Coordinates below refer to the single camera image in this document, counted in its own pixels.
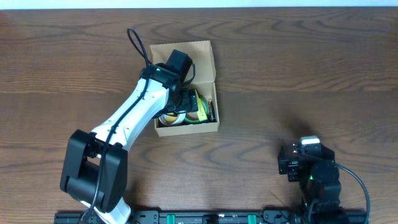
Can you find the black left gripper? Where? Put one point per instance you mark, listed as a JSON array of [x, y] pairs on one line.
[[189, 102]]

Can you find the cardboard box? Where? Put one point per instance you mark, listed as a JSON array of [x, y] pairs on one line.
[[203, 76]]

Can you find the yellow highlighter marker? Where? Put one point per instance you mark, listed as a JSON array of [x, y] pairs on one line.
[[202, 109]]

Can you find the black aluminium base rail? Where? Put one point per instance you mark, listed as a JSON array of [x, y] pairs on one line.
[[263, 217]]

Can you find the yellow sticky note pad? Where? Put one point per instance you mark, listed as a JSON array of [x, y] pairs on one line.
[[170, 119]]

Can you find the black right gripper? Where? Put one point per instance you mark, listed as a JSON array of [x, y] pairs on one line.
[[290, 164]]

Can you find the white tape roll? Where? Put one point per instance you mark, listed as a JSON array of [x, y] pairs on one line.
[[179, 121]]

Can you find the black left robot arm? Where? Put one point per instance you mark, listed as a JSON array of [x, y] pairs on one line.
[[95, 165]]

